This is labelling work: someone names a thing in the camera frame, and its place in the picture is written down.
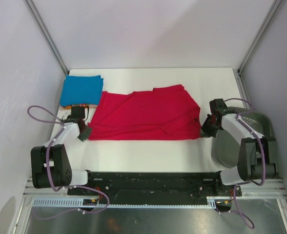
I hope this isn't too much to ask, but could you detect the left aluminium frame post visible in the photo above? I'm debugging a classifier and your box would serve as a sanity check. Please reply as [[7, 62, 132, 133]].
[[23, 0, 69, 75]]

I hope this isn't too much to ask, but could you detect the aluminium profile crossbar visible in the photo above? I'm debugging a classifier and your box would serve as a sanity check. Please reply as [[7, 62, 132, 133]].
[[241, 179, 287, 199]]

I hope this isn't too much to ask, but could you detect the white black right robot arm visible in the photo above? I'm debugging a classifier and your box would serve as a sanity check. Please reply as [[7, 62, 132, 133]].
[[200, 98, 279, 195]]

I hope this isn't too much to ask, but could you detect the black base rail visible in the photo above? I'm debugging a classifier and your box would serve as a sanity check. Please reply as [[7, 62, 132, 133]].
[[67, 170, 243, 205]]

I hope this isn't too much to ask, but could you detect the right aluminium frame post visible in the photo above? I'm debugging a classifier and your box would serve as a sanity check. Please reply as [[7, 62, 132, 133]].
[[236, 0, 286, 75]]

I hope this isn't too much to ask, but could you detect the folded orange patterned t shirt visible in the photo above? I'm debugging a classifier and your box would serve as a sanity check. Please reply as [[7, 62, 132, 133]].
[[60, 104, 98, 110]]

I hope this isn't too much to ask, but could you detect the aluminium frame post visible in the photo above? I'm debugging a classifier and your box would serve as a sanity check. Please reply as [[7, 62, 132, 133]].
[[236, 0, 286, 75], [23, 0, 69, 75]]

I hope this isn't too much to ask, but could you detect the red t shirt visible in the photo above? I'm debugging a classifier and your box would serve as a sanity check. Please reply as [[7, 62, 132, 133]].
[[88, 84, 201, 140]]

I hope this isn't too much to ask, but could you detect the dark green plastic tray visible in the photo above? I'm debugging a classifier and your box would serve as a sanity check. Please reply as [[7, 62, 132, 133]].
[[211, 106, 273, 168]]

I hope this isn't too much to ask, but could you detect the grey slotted cable duct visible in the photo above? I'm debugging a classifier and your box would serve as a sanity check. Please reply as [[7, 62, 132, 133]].
[[32, 197, 216, 209]]

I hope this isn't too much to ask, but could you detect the folded blue t shirt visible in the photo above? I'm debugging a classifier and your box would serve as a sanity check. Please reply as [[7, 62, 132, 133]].
[[60, 75, 103, 107]]

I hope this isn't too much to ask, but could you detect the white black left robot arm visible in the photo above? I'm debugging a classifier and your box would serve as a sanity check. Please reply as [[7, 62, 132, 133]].
[[30, 106, 95, 195]]

